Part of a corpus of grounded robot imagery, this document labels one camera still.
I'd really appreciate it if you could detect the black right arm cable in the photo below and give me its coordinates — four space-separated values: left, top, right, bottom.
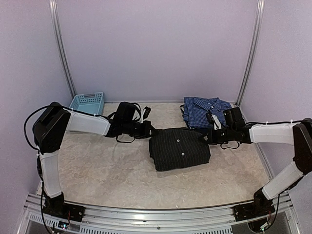
219 119 305 230

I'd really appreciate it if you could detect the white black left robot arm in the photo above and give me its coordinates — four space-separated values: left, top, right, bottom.
33 102 155 217

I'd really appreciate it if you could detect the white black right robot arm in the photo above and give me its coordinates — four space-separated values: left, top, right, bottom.
200 107 312 221

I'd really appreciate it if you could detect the right aluminium corner post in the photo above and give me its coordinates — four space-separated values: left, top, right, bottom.
235 0 265 106

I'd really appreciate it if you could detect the aluminium corner post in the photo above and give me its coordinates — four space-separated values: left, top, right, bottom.
235 0 265 106
49 0 77 98

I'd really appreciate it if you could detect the black pinstriped long sleeve shirt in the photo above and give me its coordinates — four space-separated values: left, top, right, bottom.
149 128 211 172

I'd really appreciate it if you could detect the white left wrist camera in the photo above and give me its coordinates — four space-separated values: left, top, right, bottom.
139 106 151 123

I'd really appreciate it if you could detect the blue checked shirt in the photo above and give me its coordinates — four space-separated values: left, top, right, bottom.
183 97 232 129

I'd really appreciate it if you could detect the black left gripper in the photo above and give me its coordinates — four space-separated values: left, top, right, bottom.
123 120 159 139

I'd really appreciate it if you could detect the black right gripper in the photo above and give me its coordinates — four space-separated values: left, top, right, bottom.
198 126 235 145

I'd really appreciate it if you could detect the left aluminium corner post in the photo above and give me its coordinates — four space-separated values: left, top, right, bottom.
49 0 77 98

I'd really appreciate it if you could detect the light blue plastic basket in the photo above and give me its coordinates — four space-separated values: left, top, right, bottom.
69 92 104 115

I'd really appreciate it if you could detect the aluminium front rail frame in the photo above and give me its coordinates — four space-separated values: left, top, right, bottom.
17 192 303 234

